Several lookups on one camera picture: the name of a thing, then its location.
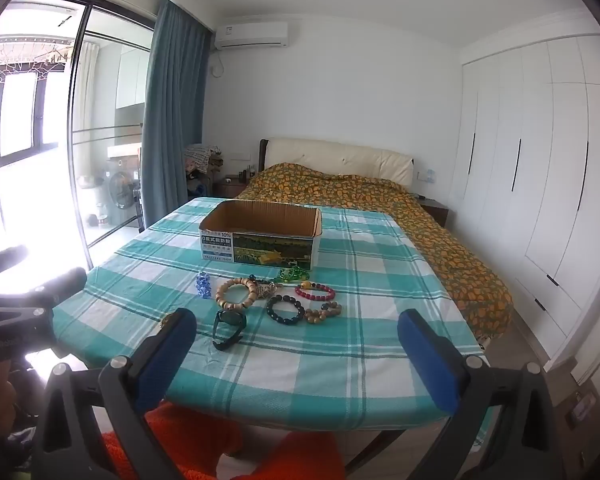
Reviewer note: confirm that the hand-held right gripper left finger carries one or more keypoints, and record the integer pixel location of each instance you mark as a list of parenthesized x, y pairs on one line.
[(167, 360)]

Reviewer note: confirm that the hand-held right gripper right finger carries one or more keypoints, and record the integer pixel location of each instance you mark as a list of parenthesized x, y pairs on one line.
[(430, 365)]

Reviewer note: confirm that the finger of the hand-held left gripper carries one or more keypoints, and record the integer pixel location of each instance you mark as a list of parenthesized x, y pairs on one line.
[(5, 260), (60, 285)]

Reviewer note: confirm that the black wristwatch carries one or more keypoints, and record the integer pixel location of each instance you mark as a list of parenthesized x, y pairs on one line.
[(232, 319)]

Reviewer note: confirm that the printed cardboard box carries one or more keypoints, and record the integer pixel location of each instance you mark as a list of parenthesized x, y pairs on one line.
[(260, 252)]

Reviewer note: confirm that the orange fuzzy cloth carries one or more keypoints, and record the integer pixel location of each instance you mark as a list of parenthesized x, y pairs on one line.
[(205, 440)]

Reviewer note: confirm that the teal plaid tablecloth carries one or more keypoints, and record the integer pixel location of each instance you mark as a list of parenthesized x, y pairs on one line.
[(330, 360)]

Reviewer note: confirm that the washing machine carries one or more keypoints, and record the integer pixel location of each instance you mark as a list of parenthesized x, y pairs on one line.
[(127, 195)]

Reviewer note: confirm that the balcony window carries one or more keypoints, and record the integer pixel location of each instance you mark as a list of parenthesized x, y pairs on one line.
[(20, 120)]

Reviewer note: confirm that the brown box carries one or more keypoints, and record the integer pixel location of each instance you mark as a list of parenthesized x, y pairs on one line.
[(577, 400)]

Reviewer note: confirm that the dark wooden nightstand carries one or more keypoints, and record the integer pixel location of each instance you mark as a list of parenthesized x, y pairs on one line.
[(229, 187), (436, 212)]

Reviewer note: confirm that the pile of folded clothes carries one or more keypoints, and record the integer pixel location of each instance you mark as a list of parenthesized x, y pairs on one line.
[(202, 157)]

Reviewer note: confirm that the blue curtain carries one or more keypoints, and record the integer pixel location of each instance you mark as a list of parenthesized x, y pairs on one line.
[(172, 120)]

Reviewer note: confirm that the ceiling clothes drying rack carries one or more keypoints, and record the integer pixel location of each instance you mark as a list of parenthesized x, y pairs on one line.
[(35, 55)]

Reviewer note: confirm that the white balcony cabinet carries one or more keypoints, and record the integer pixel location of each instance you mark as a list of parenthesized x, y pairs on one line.
[(132, 77)]

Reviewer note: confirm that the white wardrobe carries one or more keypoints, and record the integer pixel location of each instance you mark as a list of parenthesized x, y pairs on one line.
[(540, 170)]

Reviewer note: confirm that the white air conditioner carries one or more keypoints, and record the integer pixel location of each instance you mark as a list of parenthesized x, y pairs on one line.
[(251, 36)]

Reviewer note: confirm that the black sliding door frame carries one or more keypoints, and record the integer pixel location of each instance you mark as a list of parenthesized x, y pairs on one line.
[(77, 135)]

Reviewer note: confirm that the wall socket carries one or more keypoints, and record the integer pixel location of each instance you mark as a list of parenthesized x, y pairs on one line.
[(426, 176)]

